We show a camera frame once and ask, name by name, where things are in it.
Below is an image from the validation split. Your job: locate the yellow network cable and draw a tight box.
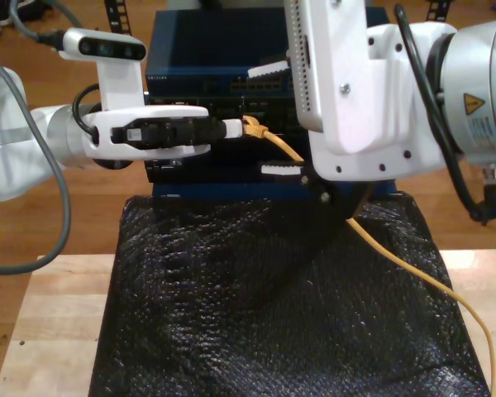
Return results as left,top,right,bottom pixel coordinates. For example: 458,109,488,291
242,115,496,397

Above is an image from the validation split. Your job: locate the black rack server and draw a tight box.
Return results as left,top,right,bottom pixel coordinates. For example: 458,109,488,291
146,93,311,137

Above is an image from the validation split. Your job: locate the black bubble mat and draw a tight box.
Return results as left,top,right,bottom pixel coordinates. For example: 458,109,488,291
88,194,491,397

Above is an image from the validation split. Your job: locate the dark shoe white sole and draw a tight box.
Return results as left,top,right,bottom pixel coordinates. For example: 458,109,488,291
0,0,54,26

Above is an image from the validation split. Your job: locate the blue network switch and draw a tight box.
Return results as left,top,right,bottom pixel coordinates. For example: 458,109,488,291
144,7,392,98

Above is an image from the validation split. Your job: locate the short black cable angled plug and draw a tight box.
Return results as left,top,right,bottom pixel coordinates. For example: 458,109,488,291
393,4,496,227
71,84,104,136

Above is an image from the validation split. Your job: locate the black perforated rack post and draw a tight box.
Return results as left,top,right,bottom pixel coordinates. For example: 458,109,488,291
103,0,149,100
425,0,455,22

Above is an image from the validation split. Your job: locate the thick light grey cable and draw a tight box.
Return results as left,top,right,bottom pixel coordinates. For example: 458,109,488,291
0,55,72,276

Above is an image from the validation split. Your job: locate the dark grey camera cable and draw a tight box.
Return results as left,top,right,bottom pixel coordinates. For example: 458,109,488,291
8,0,83,51

